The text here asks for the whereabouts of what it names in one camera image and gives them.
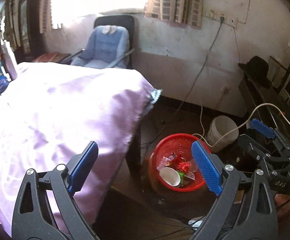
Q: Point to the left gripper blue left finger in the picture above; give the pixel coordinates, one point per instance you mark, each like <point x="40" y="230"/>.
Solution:
<point x="80" y="166"/>

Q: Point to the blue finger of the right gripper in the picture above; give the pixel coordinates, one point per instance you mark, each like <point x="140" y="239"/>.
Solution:
<point x="261" y="127"/>

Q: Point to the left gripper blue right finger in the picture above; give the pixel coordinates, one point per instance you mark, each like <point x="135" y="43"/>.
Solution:
<point x="207" y="168"/>

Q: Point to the red snack bag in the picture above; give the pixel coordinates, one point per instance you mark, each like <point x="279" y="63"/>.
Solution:
<point x="181" y="165"/>

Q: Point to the white paper cup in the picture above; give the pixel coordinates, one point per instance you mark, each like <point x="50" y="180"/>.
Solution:
<point x="170" y="176"/>

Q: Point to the pink cellophane wrapper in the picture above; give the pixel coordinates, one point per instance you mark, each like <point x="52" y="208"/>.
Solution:
<point x="166" y="162"/>

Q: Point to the red plastic trash basket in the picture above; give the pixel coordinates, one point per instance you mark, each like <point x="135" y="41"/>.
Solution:
<point x="175" y="152"/>

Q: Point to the right hand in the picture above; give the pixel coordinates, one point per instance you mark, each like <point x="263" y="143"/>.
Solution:
<point x="283" y="205"/>

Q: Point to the white plastic bucket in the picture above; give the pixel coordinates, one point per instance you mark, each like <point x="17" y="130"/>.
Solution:
<point x="223" y="132"/>

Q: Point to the purple tablecloth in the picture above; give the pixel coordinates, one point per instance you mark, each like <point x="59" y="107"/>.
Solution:
<point x="52" y="111"/>

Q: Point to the silver metal bottle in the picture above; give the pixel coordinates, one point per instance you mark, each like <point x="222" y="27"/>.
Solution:
<point x="9" y="60"/>

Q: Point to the blue cushioned chair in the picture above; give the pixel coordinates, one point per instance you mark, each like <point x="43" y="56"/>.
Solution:
<point x="110" y="44"/>

